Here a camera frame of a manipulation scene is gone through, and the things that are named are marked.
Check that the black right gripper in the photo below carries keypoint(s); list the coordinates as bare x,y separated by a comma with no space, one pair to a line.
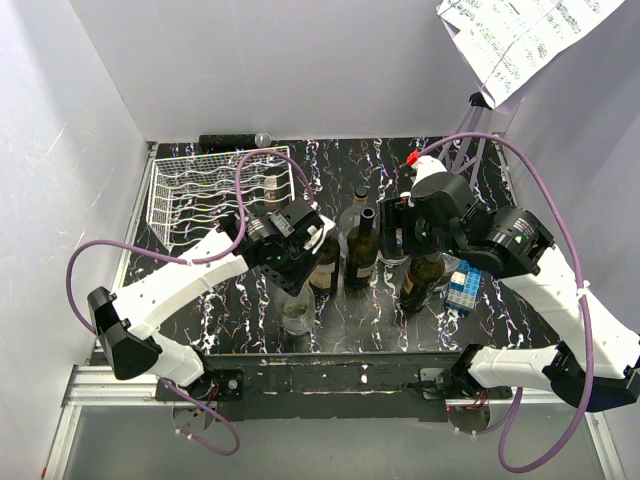
394,213

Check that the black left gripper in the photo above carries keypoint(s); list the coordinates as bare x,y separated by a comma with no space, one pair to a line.
292,282

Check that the dark green wine bottle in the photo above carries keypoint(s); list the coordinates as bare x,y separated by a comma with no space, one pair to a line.
324,278

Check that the clear round glass bottle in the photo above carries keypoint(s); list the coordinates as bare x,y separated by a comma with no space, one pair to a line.
297,313

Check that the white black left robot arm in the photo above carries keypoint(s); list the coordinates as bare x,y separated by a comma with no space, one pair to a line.
128,321

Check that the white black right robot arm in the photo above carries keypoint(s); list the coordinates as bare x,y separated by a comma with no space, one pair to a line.
441,215

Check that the clear bottle black cap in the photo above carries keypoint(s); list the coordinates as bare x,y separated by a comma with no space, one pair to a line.
351,216

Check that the dark wine bottle open neck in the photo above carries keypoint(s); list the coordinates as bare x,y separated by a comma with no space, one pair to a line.
362,251

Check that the clear bottle white cap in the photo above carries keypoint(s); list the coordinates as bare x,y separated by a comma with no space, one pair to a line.
391,253

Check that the olive green wine bottle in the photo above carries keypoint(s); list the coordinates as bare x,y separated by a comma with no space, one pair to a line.
420,280

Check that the small bottle white cap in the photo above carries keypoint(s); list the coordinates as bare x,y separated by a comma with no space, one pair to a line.
451,264

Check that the blue white toy bricks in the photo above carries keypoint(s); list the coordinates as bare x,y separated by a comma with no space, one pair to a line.
462,289

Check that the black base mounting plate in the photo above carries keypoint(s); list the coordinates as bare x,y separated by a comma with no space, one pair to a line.
334,386

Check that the white printed paper sheets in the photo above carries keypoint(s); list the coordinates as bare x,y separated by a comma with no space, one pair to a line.
506,43

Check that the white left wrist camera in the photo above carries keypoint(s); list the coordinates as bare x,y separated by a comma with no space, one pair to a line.
317,239

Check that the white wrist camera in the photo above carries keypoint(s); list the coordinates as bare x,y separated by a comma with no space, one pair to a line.
317,239
424,166

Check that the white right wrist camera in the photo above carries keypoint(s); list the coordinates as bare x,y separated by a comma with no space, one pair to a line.
424,166

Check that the white wire wine rack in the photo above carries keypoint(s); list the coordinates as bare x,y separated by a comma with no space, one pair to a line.
188,195

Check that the aluminium frame rail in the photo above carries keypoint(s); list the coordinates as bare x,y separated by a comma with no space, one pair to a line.
92,385

